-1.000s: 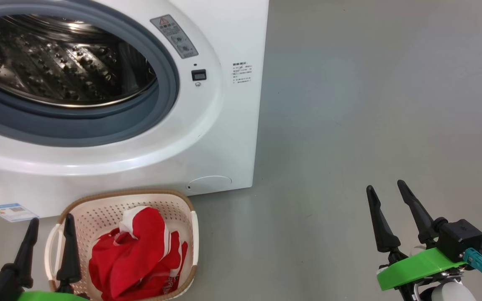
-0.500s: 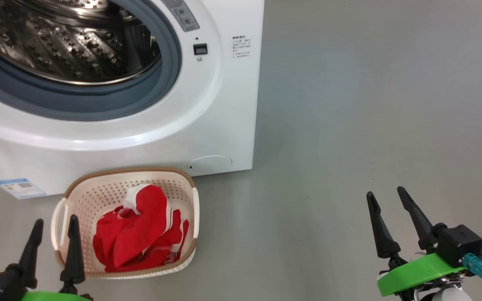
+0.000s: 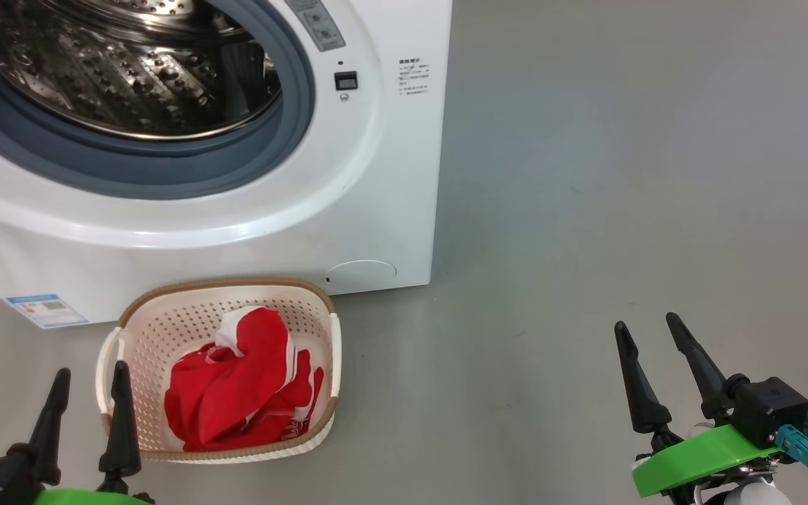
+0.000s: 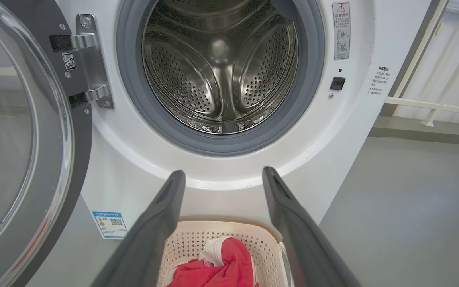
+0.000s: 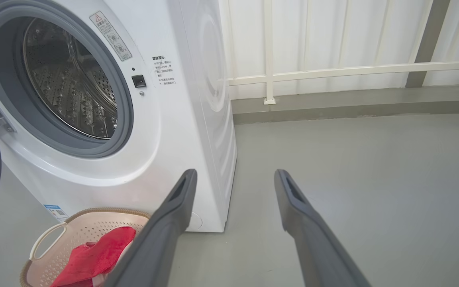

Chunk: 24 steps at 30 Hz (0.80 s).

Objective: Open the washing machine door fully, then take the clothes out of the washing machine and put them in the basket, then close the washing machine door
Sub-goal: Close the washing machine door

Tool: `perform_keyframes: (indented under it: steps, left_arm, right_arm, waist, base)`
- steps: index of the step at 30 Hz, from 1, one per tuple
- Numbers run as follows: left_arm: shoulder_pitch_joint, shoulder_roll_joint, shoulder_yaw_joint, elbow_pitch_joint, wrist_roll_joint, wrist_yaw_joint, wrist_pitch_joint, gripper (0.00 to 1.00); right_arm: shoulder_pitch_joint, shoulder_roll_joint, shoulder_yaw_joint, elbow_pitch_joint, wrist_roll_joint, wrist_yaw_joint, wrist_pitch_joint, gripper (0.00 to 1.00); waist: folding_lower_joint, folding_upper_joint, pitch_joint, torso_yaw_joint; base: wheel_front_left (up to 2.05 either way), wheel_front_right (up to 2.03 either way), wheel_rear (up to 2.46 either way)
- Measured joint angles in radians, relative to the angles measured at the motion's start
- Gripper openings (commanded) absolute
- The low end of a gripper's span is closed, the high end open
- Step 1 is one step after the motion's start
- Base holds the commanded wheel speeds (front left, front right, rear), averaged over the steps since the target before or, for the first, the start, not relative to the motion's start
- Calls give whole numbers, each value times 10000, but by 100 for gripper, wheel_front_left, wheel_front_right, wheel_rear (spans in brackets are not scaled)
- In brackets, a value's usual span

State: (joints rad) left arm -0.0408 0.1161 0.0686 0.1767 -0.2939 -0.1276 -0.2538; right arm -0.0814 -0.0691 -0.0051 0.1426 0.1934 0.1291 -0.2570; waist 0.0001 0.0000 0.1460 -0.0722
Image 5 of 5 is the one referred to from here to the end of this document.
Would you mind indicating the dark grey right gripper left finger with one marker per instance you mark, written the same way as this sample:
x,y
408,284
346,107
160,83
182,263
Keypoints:
x,y
161,239

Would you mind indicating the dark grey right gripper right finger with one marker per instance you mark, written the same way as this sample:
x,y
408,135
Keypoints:
x,y
313,243

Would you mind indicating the red and white garment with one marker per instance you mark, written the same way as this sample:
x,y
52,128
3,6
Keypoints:
x,y
94,255

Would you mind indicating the white front-load washing machine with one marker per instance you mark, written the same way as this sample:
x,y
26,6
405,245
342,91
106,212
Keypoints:
x,y
173,131

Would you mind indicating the cream perforated laundry basket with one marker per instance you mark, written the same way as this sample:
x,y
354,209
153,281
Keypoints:
x,y
50,263

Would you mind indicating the blue energy label sticker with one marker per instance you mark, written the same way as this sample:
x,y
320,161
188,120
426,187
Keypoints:
x,y
56,213

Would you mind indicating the white metal railing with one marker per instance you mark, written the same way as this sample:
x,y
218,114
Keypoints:
x,y
353,71

